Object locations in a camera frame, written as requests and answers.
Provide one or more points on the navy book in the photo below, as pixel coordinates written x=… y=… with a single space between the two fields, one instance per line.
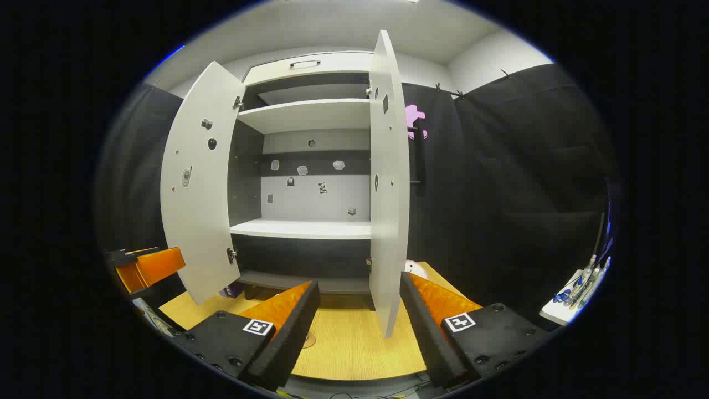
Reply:
x=232 y=289

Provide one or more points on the bundle of pens and tubes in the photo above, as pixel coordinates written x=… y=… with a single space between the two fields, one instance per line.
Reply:
x=587 y=280

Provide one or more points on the white and grey cabinet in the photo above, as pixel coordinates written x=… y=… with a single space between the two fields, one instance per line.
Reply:
x=310 y=113

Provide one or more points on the white cabinet door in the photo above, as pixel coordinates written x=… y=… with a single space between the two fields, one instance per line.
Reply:
x=199 y=210
x=388 y=233

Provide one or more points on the white plush toy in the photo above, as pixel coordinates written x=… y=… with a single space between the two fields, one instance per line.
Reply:
x=416 y=270

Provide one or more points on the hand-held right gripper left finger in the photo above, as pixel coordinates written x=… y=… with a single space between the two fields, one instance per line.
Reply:
x=288 y=343

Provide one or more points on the black backdrop cloth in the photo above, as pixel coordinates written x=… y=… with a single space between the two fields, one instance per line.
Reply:
x=498 y=194

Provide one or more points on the colourful printed object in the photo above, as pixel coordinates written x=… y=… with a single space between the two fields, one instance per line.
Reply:
x=155 y=320

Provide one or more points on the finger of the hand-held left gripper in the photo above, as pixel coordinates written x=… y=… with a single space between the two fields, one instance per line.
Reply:
x=158 y=266

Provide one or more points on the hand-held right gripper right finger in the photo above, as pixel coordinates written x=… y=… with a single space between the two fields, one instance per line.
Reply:
x=426 y=338

